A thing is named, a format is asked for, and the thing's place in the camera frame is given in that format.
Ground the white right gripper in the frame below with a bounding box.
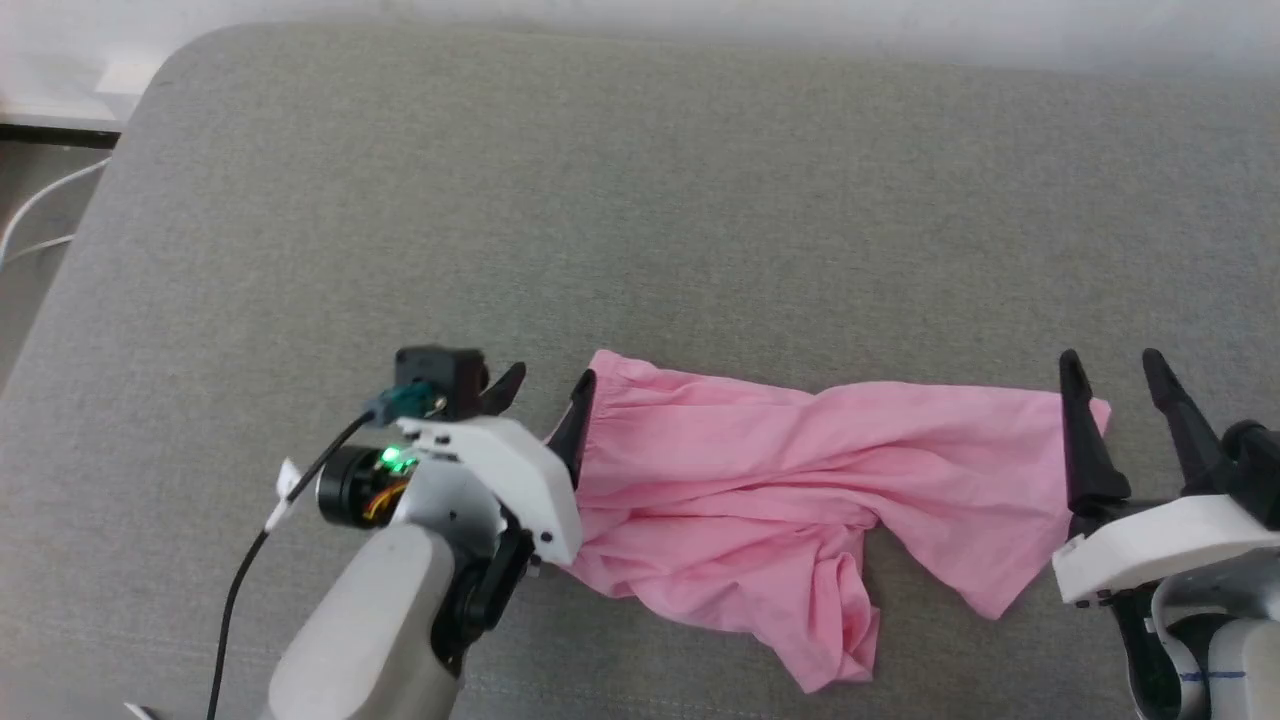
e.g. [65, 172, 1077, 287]
[1051, 347, 1280, 607]

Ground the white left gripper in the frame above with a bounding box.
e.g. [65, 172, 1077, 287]
[394, 361, 599, 567]

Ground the pink garment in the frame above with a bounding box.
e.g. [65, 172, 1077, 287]
[558, 349, 1114, 695]

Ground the grey fabric sofa seat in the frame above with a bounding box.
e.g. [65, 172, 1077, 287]
[0, 22, 1280, 720]

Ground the white low shelf board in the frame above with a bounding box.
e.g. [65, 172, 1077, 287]
[0, 48, 169, 151]

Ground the white paper tag on cable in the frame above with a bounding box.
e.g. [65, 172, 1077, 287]
[266, 458, 303, 532]

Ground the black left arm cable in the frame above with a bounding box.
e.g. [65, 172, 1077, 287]
[204, 382, 437, 720]

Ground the thin white floor cable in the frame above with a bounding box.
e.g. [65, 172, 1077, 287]
[0, 157, 113, 267]

